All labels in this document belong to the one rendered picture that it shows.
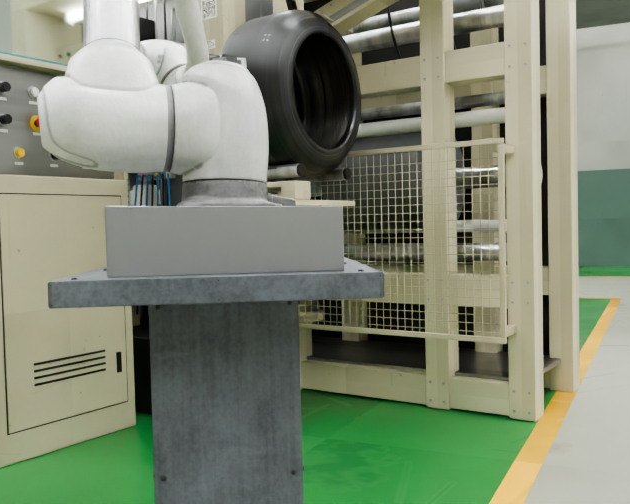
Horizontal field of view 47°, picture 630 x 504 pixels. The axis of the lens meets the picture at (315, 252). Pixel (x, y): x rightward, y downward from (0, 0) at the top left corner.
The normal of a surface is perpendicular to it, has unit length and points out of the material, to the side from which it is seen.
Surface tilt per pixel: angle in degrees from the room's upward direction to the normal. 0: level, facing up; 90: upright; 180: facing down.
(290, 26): 57
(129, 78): 64
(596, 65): 90
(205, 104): 77
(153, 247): 90
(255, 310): 90
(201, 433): 90
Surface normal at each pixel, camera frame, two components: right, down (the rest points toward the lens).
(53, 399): 0.82, 0.00
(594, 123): -0.44, 0.04
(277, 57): 0.15, -0.18
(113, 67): 0.25, -0.38
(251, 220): 0.07, 0.04
